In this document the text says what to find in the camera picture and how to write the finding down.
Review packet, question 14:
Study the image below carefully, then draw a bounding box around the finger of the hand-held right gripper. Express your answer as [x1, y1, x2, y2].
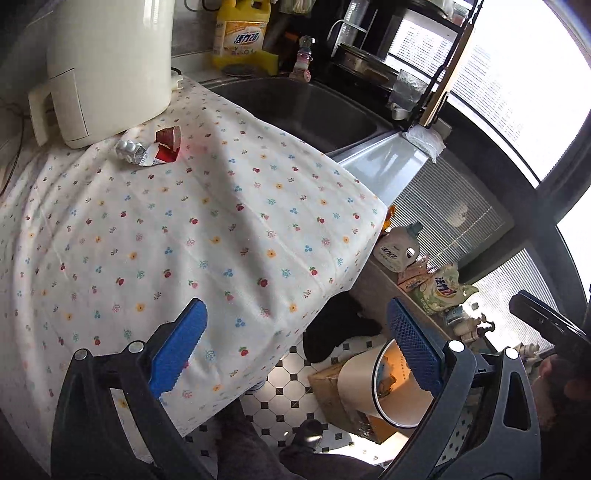
[509, 290, 571, 344]

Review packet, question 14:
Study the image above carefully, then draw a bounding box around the red and white wrapper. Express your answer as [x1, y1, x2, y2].
[136, 126, 182, 167]

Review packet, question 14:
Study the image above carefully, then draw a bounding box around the black dish rack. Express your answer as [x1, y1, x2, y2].
[328, 0, 483, 126]

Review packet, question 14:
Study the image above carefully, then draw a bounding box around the detergent refill bag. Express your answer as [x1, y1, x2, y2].
[411, 263, 479, 315]

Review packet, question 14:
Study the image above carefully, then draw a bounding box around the black window frame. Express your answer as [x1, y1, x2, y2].
[443, 120, 591, 296]

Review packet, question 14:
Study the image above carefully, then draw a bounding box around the floral tablecloth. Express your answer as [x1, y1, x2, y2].
[0, 76, 389, 476]

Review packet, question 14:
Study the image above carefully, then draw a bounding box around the folded white cloth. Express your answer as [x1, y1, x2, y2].
[404, 127, 447, 165]

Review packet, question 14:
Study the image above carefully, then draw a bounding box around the wooden cutting board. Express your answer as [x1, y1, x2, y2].
[418, 21, 476, 128]

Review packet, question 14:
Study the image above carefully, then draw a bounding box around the stainless steel sink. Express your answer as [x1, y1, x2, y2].
[198, 78, 398, 155]

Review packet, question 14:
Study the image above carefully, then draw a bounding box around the small white jar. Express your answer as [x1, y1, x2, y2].
[445, 305, 472, 335]

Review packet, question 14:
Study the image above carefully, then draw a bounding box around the yellow dish soap bottle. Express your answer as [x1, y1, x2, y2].
[213, 0, 273, 70]

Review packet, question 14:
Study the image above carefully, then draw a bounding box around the cream air fryer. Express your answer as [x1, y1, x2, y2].
[28, 0, 179, 149]

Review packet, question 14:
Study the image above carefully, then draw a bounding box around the white detergent bottle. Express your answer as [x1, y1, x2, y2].
[373, 220, 424, 273]

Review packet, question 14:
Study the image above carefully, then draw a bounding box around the black cloth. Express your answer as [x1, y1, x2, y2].
[302, 291, 384, 363]

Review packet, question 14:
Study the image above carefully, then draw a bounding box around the clear plastic cup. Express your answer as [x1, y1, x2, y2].
[388, 69, 428, 110]

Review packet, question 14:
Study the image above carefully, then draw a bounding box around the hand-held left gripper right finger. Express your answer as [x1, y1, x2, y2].
[383, 296, 542, 480]

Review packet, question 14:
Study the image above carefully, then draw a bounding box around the brown snack packet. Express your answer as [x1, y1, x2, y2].
[397, 258, 439, 292]

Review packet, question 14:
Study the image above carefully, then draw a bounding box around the silver blister pack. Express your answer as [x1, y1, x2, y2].
[115, 140, 147, 164]

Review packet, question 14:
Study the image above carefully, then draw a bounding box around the person's right hand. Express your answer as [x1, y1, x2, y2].
[538, 355, 591, 432]

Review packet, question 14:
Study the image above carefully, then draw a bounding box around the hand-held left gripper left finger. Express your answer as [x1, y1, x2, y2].
[52, 298, 218, 480]

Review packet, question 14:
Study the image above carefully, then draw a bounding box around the cardboard box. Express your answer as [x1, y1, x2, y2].
[308, 362, 400, 444]

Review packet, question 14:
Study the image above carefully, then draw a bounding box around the cream trash bin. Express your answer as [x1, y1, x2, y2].
[337, 337, 437, 430]

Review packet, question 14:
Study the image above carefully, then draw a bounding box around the glass container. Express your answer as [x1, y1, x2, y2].
[329, 17, 370, 56]

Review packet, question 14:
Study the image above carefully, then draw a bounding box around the white pump bottle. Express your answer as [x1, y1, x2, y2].
[462, 314, 497, 345]

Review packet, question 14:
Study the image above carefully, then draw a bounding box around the yellow sponge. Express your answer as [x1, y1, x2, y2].
[256, 48, 280, 75]

